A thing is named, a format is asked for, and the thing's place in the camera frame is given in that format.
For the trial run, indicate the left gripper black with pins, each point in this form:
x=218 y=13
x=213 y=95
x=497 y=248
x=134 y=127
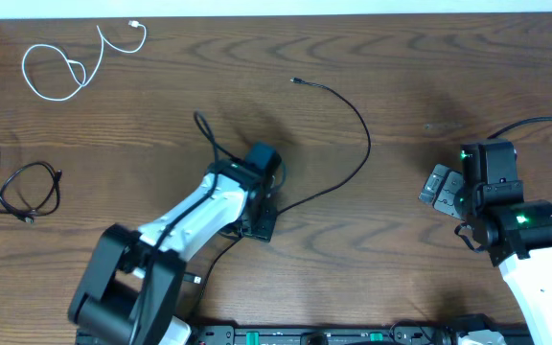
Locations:
x=265 y=229

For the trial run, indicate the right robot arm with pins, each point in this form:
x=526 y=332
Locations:
x=488 y=197

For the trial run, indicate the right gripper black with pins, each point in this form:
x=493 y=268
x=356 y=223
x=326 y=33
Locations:
x=445 y=199

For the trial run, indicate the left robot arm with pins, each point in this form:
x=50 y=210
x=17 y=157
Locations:
x=129 y=290

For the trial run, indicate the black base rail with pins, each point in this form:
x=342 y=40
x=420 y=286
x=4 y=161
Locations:
x=467 y=329

